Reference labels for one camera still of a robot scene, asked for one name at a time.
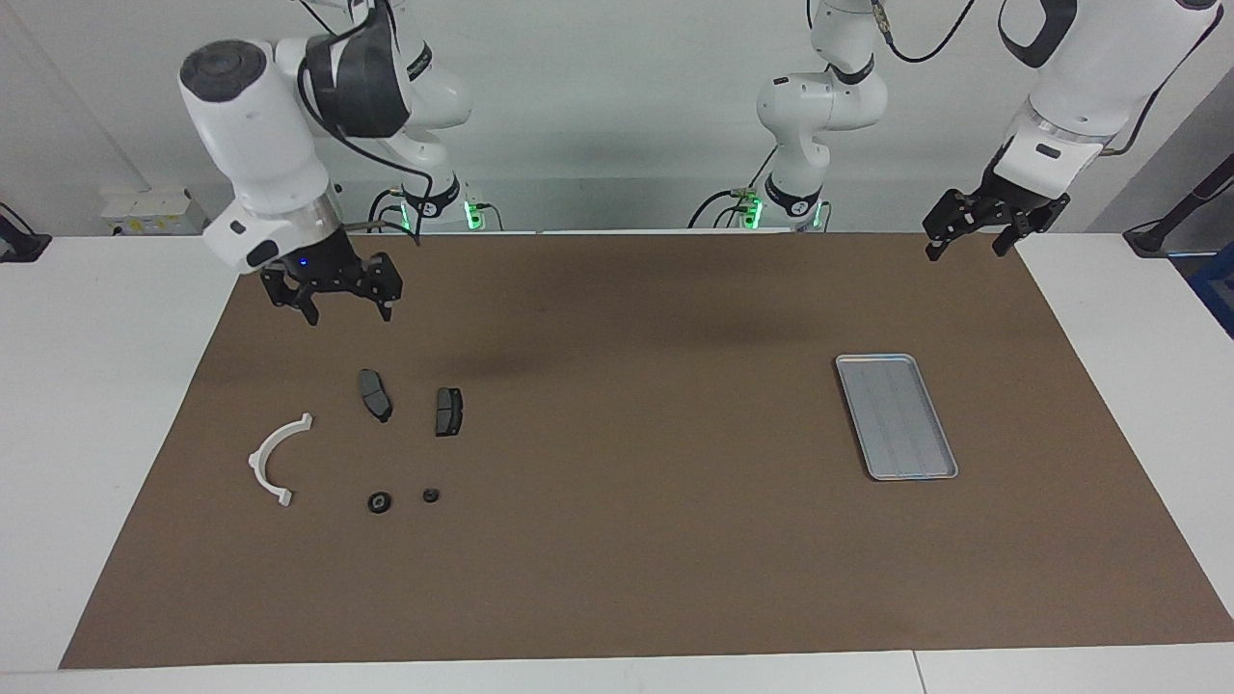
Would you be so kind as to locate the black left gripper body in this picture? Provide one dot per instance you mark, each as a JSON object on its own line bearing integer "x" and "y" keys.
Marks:
{"x": 1003, "y": 202}

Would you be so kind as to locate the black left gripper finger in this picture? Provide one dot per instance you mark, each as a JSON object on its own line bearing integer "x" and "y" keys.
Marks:
{"x": 938, "y": 246}
{"x": 1009, "y": 241}

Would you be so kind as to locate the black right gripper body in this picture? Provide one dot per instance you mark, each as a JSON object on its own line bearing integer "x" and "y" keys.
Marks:
{"x": 333, "y": 275}

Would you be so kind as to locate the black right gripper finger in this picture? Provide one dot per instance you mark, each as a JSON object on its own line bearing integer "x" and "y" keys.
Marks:
{"x": 388, "y": 306}
{"x": 309, "y": 310}

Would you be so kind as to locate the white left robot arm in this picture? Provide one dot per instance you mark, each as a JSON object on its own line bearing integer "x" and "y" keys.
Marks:
{"x": 1080, "y": 87}

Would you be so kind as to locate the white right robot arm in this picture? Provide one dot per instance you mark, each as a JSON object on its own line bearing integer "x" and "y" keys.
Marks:
{"x": 260, "y": 145}

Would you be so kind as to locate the silver metal tray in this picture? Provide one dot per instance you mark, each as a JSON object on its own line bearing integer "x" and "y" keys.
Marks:
{"x": 897, "y": 419}

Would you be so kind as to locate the dark grey curved brake pad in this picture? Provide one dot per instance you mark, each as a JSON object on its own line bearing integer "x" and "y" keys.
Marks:
{"x": 374, "y": 395}

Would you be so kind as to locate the dark grey rectangular brake pad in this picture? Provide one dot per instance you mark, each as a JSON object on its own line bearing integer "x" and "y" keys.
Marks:
{"x": 448, "y": 413}

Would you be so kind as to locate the white power box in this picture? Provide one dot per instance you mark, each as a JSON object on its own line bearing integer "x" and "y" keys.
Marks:
{"x": 154, "y": 212}

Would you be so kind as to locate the blue crate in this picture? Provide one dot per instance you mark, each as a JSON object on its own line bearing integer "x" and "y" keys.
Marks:
{"x": 1217, "y": 294}

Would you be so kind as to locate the brown table mat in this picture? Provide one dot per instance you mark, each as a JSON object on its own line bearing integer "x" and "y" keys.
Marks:
{"x": 627, "y": 530}

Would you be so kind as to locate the white curved plastic bracket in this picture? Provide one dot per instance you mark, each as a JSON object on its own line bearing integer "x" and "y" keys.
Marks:
{"x": 262, "y": 461}

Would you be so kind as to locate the black clamp mount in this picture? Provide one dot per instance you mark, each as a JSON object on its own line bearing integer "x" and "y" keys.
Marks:
{"x": 21, "y": 246}

